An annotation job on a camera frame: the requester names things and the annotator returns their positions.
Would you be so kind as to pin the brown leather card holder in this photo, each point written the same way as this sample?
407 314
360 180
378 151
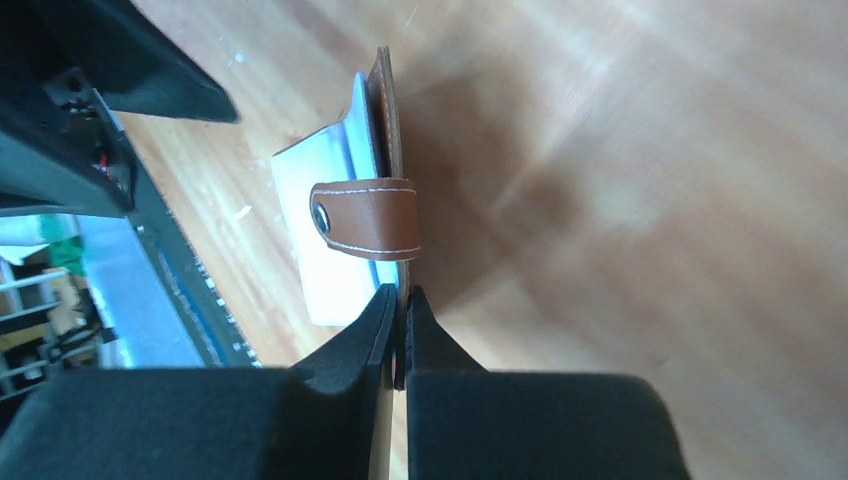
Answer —
349 209

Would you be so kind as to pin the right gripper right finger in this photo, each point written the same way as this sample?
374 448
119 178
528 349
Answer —
467 422

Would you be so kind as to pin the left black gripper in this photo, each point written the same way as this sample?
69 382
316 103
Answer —
63 151

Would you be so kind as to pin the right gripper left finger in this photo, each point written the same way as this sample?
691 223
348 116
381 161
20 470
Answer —
326 417

